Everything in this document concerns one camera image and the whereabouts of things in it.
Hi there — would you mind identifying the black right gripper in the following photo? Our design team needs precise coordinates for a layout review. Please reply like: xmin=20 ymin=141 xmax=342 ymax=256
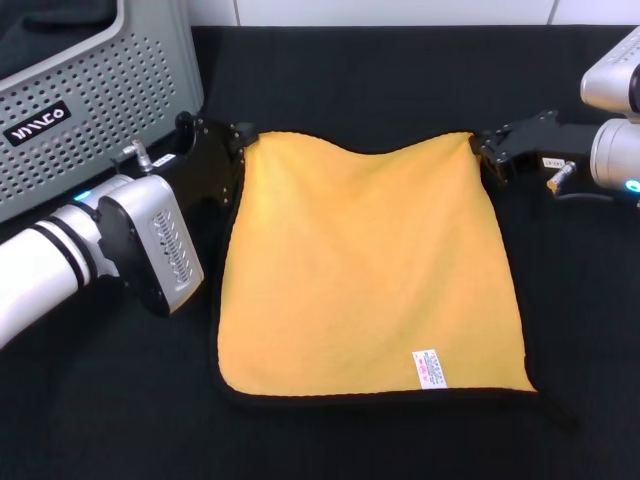
xmin=471 ymin=109 xmax=605 ymax=195

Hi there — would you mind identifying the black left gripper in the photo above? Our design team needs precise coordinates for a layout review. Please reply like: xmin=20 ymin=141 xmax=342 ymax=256
xmin=111 ymin=111 xmax=260 ymax=222

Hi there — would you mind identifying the yellow and grey towel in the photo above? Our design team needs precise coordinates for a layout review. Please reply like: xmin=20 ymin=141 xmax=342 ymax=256
xmin=210 ymin=129 xmax=546 ymax=409

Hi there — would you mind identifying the black tablecloth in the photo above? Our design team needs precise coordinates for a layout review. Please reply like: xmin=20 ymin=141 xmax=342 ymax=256
xmin=0 ymin=25 xmax=640 ymax=480

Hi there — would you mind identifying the grey perforated storage box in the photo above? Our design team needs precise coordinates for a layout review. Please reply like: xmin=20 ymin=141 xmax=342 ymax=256
xmin=0 ymin=0 xmax=206 ymax=226

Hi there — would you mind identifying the right gripper silver connector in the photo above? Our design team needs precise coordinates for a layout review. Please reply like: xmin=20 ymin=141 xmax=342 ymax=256
xmin=546 ymin=164 xmax=577 ymax=194

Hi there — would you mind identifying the gripper silver connector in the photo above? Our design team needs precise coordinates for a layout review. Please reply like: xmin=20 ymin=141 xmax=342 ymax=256
xmin=546 ymin=164 xmax=577 ymax=194
xmin=124 ymin=141 xmax=154 ymax=175

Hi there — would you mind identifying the left gripper silver connector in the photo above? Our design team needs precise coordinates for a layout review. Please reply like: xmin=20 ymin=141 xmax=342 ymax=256
xmin=124 ymin=141 xmax=154 ymax=175

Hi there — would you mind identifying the dark folded cloth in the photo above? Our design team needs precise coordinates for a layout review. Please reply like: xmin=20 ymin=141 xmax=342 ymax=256
xmin=0 ymin=0 xmax=125 ymax=77

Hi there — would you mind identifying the grey right arm cable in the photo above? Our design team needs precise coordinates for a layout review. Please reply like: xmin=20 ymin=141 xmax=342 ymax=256
xmin=554 ymin=189 xmax=631 ymax=204

